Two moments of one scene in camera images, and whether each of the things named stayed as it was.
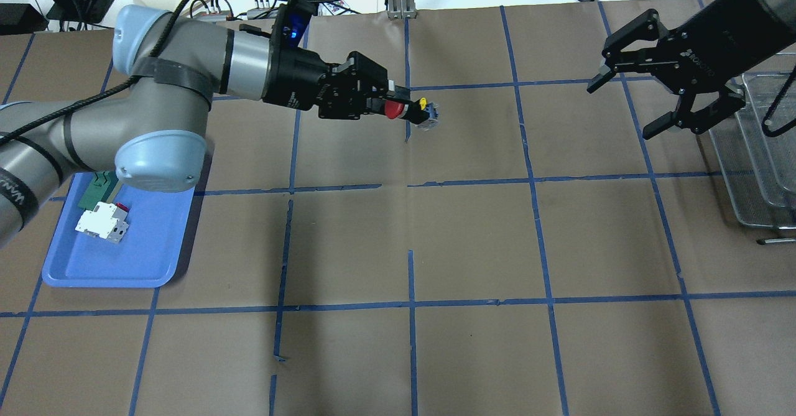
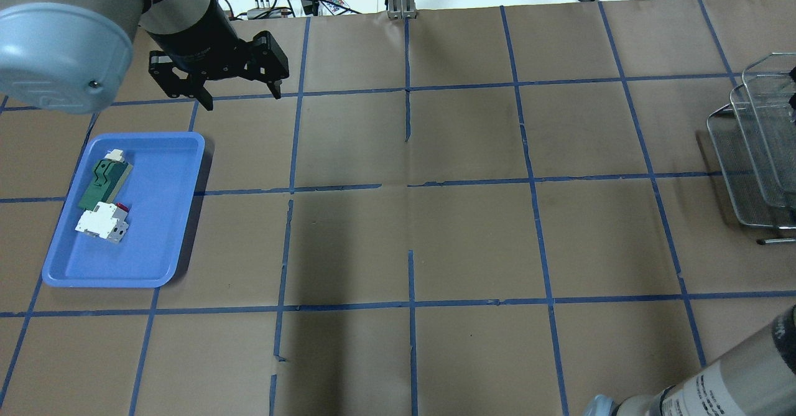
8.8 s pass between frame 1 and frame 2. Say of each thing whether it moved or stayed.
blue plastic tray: stayed
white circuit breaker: stayed
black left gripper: moved
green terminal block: stayed
